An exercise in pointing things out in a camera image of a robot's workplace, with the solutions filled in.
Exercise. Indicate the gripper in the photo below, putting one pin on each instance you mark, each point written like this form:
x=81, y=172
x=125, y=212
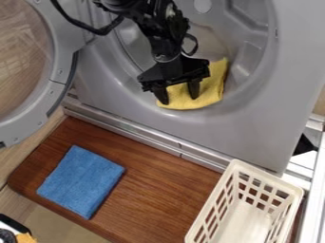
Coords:
x=175, y=70

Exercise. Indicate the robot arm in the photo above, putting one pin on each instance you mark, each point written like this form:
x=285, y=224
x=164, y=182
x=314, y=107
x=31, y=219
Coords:
x=157, y=22

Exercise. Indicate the yellow cloth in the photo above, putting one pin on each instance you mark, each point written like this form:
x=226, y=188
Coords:
x=207, y=88

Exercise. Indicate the washing machine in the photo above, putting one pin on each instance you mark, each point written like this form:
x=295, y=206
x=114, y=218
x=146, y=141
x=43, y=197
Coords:
x=237, y=104

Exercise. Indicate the blue cloth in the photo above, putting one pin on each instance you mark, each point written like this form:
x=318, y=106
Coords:
x=80, y=181

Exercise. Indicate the white basket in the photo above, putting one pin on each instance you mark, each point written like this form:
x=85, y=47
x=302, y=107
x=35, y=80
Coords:
x=245, y=209

